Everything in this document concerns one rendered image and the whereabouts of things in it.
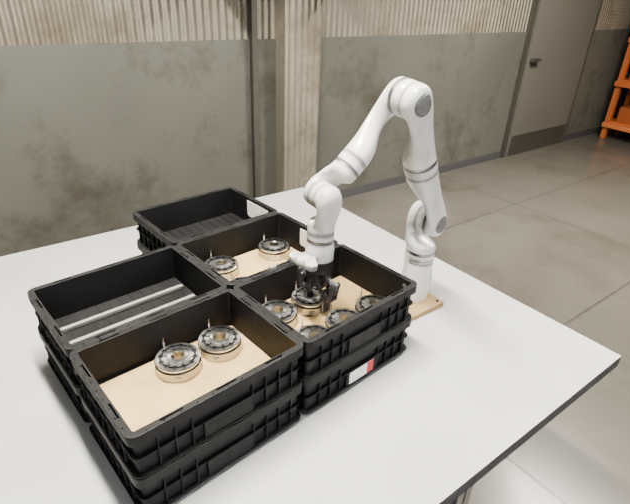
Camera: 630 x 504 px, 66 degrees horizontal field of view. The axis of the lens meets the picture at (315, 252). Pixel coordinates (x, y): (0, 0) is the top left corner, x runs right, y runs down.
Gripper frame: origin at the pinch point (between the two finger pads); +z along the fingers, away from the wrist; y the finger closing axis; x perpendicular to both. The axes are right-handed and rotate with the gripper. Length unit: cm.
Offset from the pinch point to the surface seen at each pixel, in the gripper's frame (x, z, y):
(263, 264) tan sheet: -5.7, 2.5, 28.9
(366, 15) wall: -238, -60, 180
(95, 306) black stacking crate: 43, 3, 42
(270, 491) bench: 39.4, 15.8, -25.6
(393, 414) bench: 4.2, 15.5, -31.1
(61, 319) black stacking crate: 52, 3, 42
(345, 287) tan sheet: -14.7, 2.4, 2.1
